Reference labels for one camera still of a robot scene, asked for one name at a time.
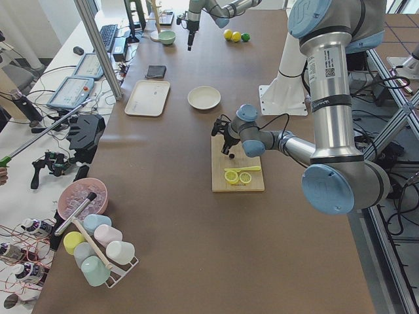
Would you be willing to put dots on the cream round plate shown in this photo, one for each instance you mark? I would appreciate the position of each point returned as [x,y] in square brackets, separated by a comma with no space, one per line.
[204,97]

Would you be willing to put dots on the bamboo cutting board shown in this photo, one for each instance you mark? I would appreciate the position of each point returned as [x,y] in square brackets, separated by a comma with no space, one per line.
[219,161]

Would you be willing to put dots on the black plastic stand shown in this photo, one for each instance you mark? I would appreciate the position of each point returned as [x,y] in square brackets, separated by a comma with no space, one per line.
[84,135]

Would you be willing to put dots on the metal grabber pole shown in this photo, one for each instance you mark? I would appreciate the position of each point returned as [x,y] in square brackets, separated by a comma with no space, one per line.
[6,159]

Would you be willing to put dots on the lemon slice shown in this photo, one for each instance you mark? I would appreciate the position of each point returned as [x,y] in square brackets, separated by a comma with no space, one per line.
[245,177]
[231,177]

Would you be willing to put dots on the green lime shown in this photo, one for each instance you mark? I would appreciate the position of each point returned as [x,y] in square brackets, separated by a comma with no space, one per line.
[245,37]

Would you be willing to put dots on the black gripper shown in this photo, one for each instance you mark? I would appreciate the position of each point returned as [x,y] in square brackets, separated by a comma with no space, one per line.
[192,27]
[231,139]

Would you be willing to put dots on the white cup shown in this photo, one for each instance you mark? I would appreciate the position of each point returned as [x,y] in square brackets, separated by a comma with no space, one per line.
[120,251]

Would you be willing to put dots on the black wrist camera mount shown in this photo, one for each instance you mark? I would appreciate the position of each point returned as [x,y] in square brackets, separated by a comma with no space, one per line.
[220,125]
[182,18]

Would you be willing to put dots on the yellow cup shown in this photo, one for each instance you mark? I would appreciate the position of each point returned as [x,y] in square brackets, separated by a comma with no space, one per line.
[72,240]

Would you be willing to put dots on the teach pendant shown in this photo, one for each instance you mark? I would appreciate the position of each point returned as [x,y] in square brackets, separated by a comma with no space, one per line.
[71,92]
[89,66]

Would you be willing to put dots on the far teach pendant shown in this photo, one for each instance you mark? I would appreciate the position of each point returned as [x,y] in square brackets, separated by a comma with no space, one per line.
[89,66]

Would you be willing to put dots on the near teach pendant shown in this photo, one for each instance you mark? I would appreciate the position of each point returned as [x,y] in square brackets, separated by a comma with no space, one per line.
[71,92]

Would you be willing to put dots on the yellow lemon outer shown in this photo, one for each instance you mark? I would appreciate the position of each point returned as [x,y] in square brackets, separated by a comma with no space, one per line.
[227,34]

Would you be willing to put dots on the mint cup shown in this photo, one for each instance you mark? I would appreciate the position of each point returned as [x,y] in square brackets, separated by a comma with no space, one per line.
[95,271]

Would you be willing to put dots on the white cup rack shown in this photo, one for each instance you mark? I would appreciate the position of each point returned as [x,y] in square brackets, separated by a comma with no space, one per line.
[118,272]

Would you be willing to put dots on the metal tongs in ice bowl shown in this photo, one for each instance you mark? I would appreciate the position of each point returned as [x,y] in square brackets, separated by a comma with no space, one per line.
[90,197]

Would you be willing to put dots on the yellow plastic knife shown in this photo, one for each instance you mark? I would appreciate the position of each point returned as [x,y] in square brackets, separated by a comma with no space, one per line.
[240,169]

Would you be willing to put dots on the lower lemon slice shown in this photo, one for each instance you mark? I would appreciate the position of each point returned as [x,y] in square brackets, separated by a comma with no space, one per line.
[231,177]

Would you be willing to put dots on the black computer mouse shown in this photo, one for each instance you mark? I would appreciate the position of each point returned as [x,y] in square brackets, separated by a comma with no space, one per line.
[78,50]

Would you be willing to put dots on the grey cup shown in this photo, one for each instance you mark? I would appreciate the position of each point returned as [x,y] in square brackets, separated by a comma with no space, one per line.
[81,252]

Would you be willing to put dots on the pink cup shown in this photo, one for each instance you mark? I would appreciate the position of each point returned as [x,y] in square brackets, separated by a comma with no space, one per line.
[104,234]

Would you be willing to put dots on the upper lemon slice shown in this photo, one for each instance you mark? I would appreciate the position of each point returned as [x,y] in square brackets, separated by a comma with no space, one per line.
[245,177]

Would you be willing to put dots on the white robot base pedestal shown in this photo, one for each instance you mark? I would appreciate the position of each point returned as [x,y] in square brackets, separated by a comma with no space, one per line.
[285,94]

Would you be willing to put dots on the aluminium frame post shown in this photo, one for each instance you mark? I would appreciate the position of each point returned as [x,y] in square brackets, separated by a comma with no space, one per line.
[89,22]

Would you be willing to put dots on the grey folded cloth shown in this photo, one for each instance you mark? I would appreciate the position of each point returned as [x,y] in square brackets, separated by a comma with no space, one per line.
[156,72]

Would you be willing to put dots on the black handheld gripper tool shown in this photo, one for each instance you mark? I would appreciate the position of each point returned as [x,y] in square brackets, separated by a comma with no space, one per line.
[57,163]

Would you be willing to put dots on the yellow lemon near lime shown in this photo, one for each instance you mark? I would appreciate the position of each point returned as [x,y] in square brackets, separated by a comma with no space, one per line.
[236,37]

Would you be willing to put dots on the cream rabbit tray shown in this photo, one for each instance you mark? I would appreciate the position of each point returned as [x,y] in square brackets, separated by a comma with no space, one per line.
[148,98]

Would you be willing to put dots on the mint green bowl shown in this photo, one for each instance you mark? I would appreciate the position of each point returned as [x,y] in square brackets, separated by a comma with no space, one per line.
[167,37]

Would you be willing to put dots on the round wooden stand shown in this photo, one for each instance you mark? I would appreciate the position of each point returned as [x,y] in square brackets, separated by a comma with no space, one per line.
[155,35]

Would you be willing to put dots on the blue cup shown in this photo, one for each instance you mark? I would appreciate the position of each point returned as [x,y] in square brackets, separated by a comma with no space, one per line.
[92,221]

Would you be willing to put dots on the black bottle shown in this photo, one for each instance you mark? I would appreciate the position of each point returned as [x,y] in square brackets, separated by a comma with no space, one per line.
[25,106]

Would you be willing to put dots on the pink ice bowl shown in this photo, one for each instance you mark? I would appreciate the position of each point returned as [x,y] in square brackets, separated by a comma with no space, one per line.
[77,192]

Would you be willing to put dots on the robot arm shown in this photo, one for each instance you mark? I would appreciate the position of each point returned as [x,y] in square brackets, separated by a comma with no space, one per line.
[220,14]
[337,179]

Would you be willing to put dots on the black keyboard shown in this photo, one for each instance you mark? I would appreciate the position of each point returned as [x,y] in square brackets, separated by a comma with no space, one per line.
[108,33]

